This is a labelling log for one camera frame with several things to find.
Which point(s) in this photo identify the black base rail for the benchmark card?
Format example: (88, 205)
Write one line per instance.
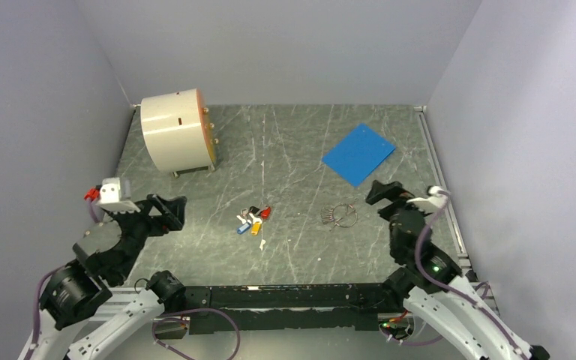
(359, 306)

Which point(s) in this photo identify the blue square mat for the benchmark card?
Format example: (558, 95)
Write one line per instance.
(358, 154)

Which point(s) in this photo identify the cream cylindrical drum device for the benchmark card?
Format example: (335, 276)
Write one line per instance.
(177, 131)

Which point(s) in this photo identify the yellow key tag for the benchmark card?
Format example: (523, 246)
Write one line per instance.
(255, 228)

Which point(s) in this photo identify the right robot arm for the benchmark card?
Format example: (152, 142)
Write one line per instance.
(433, 287)

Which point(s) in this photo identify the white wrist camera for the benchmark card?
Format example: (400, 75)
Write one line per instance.
(437, 198)
(115, 196)

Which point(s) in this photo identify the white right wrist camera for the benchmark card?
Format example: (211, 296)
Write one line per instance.
(437, 198)

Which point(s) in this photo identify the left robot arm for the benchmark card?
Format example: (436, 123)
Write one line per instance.
(67, 297)

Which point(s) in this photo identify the red key tag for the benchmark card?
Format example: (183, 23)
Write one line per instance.
(265, 213)

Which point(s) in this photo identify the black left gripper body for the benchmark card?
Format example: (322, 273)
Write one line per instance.
(138, 226)

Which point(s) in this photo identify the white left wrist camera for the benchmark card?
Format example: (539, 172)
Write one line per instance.
(115, 196)

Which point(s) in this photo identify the large metal keyring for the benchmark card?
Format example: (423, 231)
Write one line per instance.
(343, 215)

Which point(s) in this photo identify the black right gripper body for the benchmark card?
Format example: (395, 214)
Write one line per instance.
(388, 211)

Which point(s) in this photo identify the blue key tag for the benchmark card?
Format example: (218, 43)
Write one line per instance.
(243, 228)

